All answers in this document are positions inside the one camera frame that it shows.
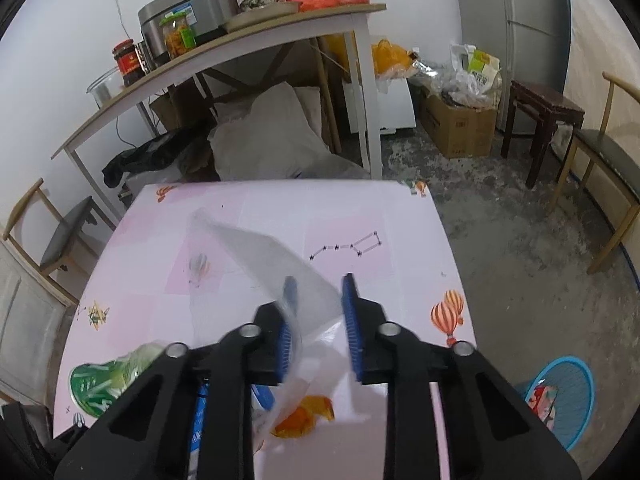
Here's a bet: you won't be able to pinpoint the green snack bag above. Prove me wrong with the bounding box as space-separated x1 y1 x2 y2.
68 341 165 418

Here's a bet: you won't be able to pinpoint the clear plastic sheet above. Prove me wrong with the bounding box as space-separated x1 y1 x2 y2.
185 207 346 441

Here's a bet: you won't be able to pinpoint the red snack bag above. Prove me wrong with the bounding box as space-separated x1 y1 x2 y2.
527 384 559 430

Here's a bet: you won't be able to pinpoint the blue plastic waste basket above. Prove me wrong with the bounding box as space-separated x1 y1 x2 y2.
515 356 596 451

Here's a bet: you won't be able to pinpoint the orange wrapper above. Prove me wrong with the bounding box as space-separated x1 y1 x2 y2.
271 396 335 439

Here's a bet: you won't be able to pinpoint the white door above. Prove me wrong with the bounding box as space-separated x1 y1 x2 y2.
0 246 73 408

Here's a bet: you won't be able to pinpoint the pink patterned table cover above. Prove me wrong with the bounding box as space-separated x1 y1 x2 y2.
52 179 478 480

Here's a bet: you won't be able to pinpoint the wooden chair at left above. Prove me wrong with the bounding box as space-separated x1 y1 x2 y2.
2 176 120 306

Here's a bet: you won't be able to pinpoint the wooden chair black seat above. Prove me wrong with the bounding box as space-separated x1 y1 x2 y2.
548 72 640 274

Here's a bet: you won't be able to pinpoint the cardboard box on floor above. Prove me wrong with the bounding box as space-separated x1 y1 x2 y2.
419 92 497 159

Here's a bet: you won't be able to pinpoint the dark wooden stool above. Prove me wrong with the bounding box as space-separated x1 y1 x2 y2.
500 80 585 188

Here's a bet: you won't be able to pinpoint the white cabinet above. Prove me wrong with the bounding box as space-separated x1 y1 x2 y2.
342 78 416 134

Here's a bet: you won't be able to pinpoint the glass bowl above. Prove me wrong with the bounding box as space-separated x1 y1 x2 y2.
86 66 125 110

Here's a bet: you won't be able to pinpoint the plastic bags on box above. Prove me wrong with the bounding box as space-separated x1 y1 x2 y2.
409 44 502 110

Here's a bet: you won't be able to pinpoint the red sauce jar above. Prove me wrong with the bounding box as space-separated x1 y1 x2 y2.
112 39 145 87

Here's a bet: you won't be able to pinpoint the yellow plastic bag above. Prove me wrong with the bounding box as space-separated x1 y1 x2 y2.
371 39 413 79

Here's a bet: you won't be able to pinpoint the white side table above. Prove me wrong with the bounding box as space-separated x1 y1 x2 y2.
55 3 386 220

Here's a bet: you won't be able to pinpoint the pickle jar green label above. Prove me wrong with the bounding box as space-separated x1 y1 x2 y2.
160 12 196 60

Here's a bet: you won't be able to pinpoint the white mattress blue edge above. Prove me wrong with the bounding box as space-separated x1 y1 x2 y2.
564 0 639 129

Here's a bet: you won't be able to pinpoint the grey refrigerator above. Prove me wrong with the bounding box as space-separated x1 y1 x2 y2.
449 0 574 94

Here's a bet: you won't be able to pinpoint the grey rice cooker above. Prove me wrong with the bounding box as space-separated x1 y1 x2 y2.
138 0 240 65

